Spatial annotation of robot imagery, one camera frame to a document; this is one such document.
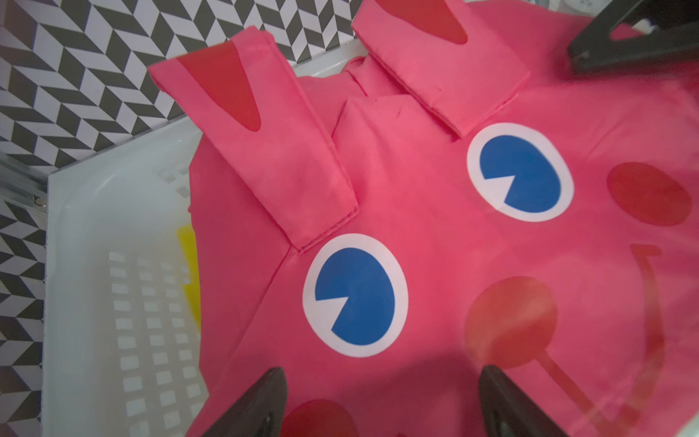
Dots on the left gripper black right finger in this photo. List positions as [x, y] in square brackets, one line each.
[508, 411]

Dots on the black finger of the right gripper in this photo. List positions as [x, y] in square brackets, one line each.
[637, 35]

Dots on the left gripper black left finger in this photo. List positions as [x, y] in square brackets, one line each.
[259, 411]

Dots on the yellow raincoat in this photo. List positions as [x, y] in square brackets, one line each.
[192, 291]

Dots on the white plastic perforated basket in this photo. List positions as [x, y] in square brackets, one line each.
[114, 300]

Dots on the pink cartoon raincoat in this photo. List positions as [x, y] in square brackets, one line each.
[454, 199]

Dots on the left aluminium corner post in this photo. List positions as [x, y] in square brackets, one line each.
[22, 185]

